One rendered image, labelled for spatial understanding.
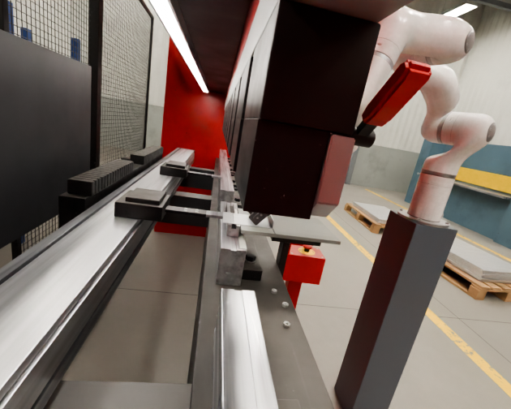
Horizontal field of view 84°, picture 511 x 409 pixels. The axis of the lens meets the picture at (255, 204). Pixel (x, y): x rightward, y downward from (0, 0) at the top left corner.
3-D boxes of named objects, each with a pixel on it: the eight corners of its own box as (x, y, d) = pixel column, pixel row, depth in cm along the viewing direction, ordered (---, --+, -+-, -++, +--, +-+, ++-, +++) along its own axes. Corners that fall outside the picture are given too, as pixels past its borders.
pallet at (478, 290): (539, 303, 291) (546, 291, 288) (474, 299, 275) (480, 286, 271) (447, 251, 405) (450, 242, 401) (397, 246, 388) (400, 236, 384)
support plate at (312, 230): (340, 245, 74) (341, 241, 73) (241, 234, 69) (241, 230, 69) (317, 221, 91) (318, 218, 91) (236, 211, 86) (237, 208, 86)
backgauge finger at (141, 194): (222, 229, 71) (225, 210, 70) (113, 217, 67) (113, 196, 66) (221, 213, 83) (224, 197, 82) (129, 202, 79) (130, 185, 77)
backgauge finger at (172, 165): (221, 183, 122) (222, 172, 121) (159, 174, 118) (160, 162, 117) (221, 178, 134) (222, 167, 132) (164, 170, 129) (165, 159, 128)
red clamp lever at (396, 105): (436, 60, 21) (365, 137, 30) (388, 48, 21) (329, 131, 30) (441, 77, 21) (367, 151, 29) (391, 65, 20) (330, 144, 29)
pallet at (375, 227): (422, 240, 437) (425, 231, 433) (371, 233, 428) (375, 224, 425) (383, 215, 552) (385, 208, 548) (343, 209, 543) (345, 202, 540)
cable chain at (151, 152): (143, 165, 124) (144, 156, 123) (129, 163, 123) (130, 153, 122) (163, 153, 165) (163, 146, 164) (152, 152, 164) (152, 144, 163)
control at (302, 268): (319, 285, 118) (329, 246, 113) (281, 280, 117) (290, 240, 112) (308, 262, 137) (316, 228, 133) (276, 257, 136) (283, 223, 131)
